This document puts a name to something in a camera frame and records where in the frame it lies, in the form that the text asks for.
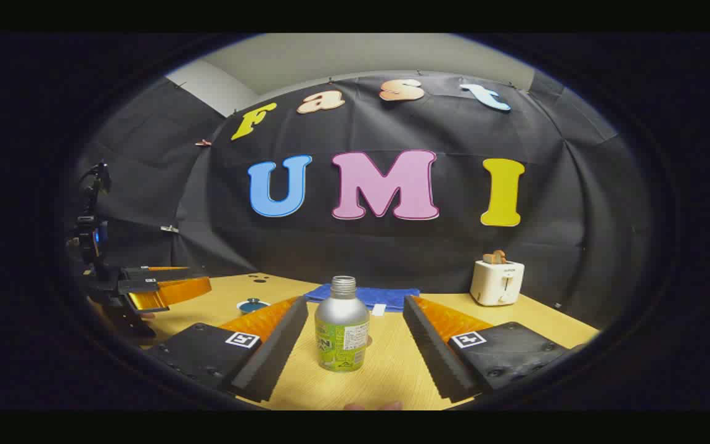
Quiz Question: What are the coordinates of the silver green-label water bottle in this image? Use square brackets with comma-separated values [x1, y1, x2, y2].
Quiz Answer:
[314, 276, 371, 372]

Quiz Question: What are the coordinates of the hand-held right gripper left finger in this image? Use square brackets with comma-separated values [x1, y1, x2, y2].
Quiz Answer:
[145, 296, 309, 403]

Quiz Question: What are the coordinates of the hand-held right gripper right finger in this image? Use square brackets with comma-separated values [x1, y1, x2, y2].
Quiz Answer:
[402, 295, 584, 403]

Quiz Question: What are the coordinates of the cream toaster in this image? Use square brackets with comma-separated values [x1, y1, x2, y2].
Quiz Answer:
[470, 259, 526, 307]

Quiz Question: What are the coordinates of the folded blue towel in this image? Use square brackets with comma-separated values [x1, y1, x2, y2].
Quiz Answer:
[303, 283, 421, 316]

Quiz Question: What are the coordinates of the black backdrop cloth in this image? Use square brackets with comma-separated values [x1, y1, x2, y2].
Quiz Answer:
[68, 71, 645, 331]

